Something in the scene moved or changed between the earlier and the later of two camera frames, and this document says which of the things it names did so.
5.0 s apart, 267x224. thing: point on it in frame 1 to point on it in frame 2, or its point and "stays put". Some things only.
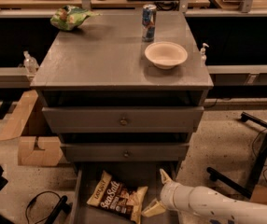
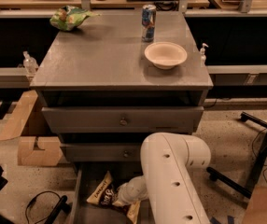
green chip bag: [69, 17] stays put
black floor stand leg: [61, 205] stays put
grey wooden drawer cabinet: [117, 114] stays put
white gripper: [170, 195] to [130, 192]
